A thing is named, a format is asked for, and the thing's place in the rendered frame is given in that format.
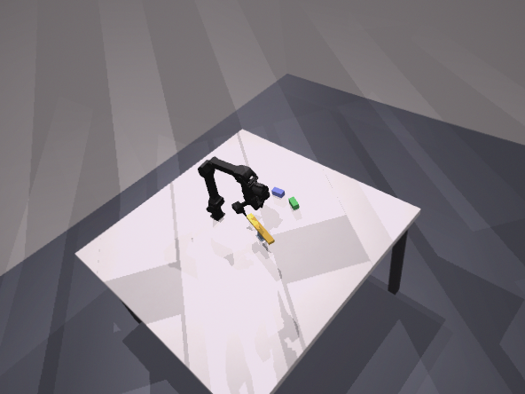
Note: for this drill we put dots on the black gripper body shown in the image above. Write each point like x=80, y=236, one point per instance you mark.
x=239, y=207

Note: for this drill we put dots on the blue rectangular block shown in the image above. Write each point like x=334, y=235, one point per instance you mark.
x=278, y=192

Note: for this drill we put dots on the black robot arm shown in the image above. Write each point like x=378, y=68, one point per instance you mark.
x=242, y=174

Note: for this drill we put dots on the green rectangular block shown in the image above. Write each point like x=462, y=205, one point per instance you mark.
x=294, y=204

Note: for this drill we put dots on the yellow bar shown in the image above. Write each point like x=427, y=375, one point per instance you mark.
x=260, y=228

